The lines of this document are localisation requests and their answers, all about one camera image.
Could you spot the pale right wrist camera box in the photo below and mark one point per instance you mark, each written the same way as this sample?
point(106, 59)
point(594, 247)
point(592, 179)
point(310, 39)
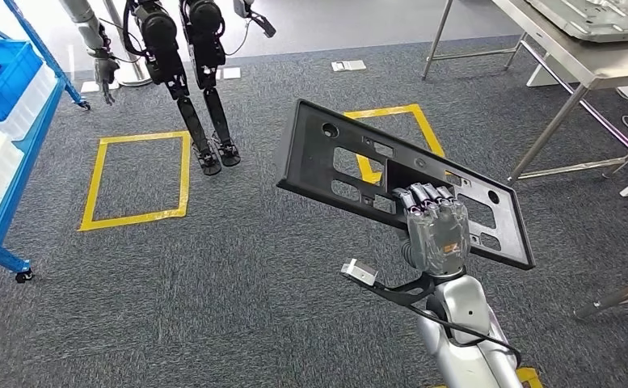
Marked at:
point(360, 272)

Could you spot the idle black humanoid robot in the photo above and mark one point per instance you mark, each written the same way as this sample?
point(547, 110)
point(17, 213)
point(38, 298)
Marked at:
point(158, 32)

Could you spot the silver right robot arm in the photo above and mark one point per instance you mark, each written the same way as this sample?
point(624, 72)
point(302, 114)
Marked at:
point(461, 310)

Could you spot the blue plastic crate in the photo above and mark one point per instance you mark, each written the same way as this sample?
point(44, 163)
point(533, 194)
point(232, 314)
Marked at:
point(13, 75)

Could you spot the white pole stand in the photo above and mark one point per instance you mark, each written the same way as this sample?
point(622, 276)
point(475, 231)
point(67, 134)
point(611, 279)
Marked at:
point(131, 75)

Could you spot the yellow floor tape square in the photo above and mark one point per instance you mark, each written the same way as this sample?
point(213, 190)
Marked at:
point(383, 111)
point(530, 376)
point(131, 219)

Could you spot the black plastic bracket panel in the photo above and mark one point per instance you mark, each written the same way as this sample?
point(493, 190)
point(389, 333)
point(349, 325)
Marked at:
point(308, 160)

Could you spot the silver floor socket plate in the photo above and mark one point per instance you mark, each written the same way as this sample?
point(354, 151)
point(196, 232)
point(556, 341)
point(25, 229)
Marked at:
point(348, 66)
point(230, 73)
point(90, 86)

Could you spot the blue metal shelf rack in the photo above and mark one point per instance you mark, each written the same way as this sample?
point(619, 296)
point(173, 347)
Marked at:
point(8, 203)

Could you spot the grey sheet metal tray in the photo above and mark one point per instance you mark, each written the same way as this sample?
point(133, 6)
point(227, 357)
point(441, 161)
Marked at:
point(597, 18)

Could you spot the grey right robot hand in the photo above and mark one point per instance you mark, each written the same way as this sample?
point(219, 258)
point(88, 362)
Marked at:
point(439, 241)

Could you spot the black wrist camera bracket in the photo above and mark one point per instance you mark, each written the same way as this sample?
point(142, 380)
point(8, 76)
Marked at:
point(404, 294)

